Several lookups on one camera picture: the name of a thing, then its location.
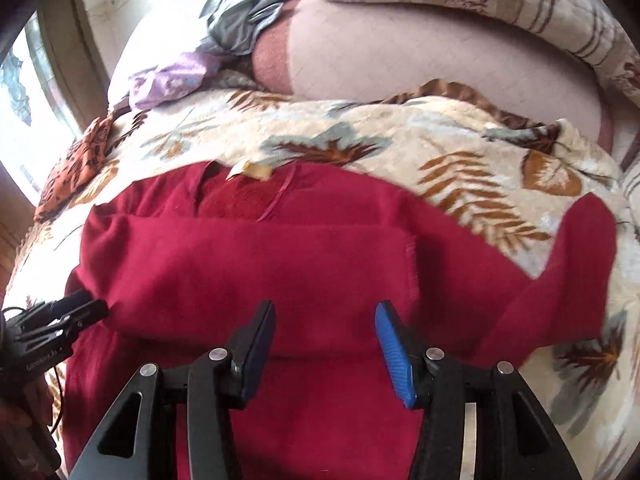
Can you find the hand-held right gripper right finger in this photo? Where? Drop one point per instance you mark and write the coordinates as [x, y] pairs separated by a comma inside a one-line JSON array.
[[395, 350]]

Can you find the white pillow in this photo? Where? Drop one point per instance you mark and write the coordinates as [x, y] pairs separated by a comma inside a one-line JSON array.
[[150, 55]]

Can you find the pink quilted cushion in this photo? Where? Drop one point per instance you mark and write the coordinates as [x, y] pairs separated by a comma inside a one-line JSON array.
[[400, 55]]

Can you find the leaf print blanket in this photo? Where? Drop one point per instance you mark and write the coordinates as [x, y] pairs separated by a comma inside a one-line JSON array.
[[400, 160]]

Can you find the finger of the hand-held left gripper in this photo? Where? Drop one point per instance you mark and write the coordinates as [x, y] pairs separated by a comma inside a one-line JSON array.
[[85, 316], [65, 302]]

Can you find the purple printed cloth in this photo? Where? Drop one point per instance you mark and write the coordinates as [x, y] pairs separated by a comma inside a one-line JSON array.
[[170, 77]]

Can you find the red sweater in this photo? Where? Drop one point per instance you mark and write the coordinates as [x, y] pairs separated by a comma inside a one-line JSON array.
[[280, 270]]

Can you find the person's left hand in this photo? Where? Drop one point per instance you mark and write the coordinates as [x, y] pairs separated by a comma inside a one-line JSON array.
[[15, 417]]

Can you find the grey cloth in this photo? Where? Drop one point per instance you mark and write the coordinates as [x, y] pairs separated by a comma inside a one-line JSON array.
[[245, 10]]

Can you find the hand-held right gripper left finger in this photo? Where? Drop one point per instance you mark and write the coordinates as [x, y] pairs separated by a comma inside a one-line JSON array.
[[260, 345]]

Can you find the orange floral cloth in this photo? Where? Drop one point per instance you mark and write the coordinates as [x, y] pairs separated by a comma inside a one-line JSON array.
[[75, 165]]

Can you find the patterned glass window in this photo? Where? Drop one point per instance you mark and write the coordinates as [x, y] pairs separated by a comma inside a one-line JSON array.
[[30, 110]]

